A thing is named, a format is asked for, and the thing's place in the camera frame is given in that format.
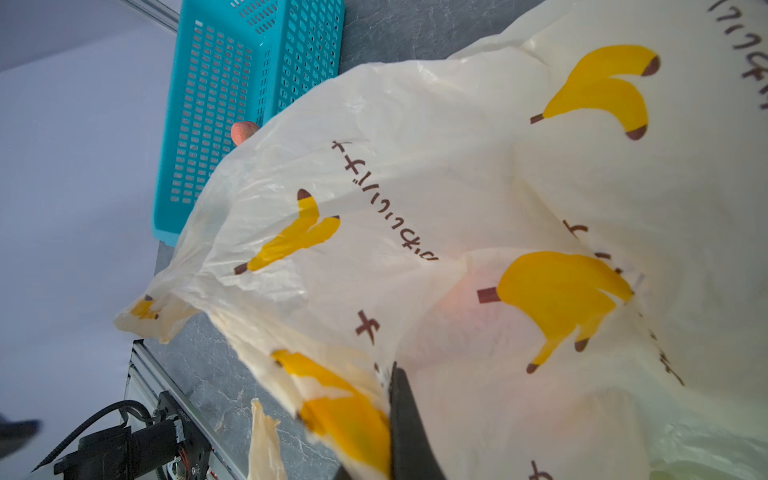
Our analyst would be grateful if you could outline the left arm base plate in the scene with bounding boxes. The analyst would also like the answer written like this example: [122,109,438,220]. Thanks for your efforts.
[35,400,179,479]

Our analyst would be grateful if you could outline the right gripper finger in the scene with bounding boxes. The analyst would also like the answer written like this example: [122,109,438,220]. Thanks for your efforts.
[390,363,446,480]

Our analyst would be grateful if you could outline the small red fake fruit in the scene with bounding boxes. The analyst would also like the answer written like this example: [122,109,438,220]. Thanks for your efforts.
[231,121,260,146]

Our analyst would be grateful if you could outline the red fake apple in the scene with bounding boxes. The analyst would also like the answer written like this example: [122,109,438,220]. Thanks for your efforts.
[436,270,503,334]

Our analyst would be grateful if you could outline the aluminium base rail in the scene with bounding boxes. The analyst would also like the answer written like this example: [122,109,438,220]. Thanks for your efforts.
[124,340,246,479]

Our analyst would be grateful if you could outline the teal plastic basket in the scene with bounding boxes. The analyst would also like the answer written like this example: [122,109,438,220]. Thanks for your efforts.
[152,0,345,246]

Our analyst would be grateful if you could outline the banana print plastic bag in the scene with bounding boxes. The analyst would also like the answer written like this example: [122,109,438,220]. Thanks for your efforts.
[116,1,767,479]

